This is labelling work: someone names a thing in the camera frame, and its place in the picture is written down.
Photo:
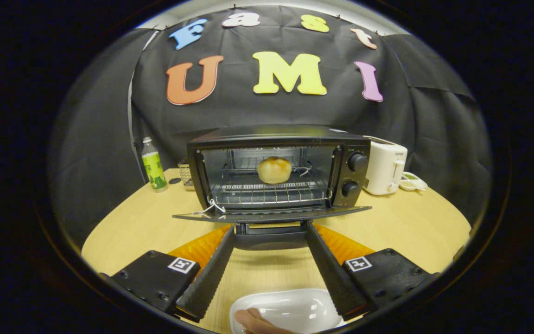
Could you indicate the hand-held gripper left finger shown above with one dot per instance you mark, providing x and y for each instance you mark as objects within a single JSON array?
[{"x": 211, "y": 273}]

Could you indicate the golden bread bun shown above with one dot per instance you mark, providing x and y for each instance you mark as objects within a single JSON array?
[{"x": 274, "y": 170}]

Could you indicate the green label plastic bottle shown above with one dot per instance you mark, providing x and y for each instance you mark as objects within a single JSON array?
[{"x": 154, "y": 169}]

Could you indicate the white pop-up toaster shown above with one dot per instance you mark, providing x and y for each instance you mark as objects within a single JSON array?
[{"x": 383, "y": 169}]

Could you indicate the white square plate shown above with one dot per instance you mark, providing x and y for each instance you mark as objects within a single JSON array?
[{"x": 304, "y": 311}]

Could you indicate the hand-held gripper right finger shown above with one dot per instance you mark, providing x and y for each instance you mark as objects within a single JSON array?
[{"x": 329, "y": 271}]

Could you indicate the small black bottle cap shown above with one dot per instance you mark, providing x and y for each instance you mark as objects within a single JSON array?
[{"x": 174, "y": 181}]

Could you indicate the black toaster oven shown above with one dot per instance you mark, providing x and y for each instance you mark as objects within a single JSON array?
[{"x": 271, "y": 134}]

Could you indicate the white divided condiment dish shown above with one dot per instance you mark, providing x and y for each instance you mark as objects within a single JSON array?
[{"x": 413, "y": 182}]

